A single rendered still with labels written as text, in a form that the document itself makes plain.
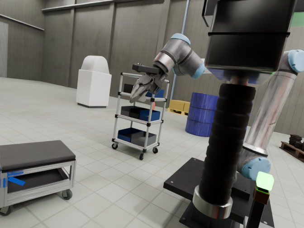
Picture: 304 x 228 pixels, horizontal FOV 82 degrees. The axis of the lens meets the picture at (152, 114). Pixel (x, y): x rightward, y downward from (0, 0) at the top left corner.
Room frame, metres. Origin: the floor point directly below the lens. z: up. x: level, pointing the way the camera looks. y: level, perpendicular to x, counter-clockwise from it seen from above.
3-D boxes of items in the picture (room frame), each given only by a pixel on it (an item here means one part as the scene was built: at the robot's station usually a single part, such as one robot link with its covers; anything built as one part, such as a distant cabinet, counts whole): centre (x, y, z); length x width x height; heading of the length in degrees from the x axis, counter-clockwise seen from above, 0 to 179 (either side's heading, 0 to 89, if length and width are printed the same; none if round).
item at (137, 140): (2.25, 0.15, 0.50); 0.54 x 0.42 x 1.00; 64
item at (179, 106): (7.09, -1.43, 0.25); 1.47 x 1.05 x 0.50; 61
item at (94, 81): (5.45, 1.91, 0.77); 0.77 x 0.69 x 1.54; 151
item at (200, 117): (3.89, -1.44, 0.46); 1.26 x 0.79 x 0.93; 58
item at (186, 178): (1.16, -0.55, 0.15); 0.60 x 0.60 x 0.30; 61
